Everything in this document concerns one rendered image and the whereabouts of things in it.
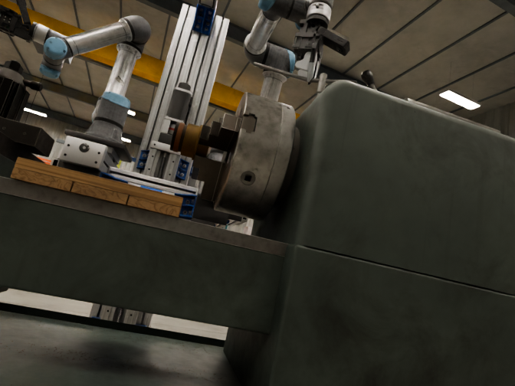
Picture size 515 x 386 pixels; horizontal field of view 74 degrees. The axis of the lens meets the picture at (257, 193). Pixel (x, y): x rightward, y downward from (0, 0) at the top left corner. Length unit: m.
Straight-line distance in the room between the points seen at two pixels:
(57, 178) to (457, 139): 0.86
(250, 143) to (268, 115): 0.09
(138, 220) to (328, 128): 0.43
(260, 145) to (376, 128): 0.26
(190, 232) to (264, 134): 0.27
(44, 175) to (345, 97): 0.62
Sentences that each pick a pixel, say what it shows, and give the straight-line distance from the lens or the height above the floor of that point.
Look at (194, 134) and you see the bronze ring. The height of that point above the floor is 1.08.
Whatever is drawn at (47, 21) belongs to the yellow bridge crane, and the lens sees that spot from 12.60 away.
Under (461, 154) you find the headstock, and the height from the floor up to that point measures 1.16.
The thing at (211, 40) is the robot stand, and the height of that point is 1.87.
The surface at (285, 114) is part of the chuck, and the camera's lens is 0.83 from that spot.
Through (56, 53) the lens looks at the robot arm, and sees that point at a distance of 1.62.
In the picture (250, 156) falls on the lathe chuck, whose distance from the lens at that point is 0.76.
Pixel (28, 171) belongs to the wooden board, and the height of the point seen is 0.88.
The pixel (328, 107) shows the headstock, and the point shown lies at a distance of 0.78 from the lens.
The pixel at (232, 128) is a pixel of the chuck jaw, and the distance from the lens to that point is 0.79.
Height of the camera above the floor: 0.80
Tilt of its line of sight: 12 degrees up
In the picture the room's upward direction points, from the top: 12 degrees clockwise
